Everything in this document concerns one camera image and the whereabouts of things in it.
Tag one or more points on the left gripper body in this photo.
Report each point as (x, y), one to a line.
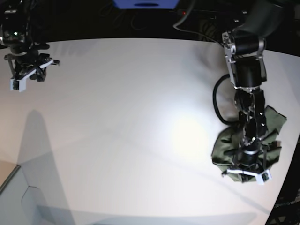
(251, 156)

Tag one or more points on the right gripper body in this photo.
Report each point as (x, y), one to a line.
(20, 65)

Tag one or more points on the green t-shirt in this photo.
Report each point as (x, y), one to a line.
(228, 142)

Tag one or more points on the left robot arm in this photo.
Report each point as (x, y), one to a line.
(244, 47)

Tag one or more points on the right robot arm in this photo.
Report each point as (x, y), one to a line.
(16, 33)

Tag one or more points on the blue box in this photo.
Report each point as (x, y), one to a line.
(145, 4)

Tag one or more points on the black power strip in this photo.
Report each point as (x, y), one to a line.
(202, 13)

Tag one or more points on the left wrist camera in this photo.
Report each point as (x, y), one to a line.
(263, 177)

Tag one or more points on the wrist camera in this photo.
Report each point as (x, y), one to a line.
(263, 177)
(19, 85)

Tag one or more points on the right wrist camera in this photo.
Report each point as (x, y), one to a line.
(19, 85)

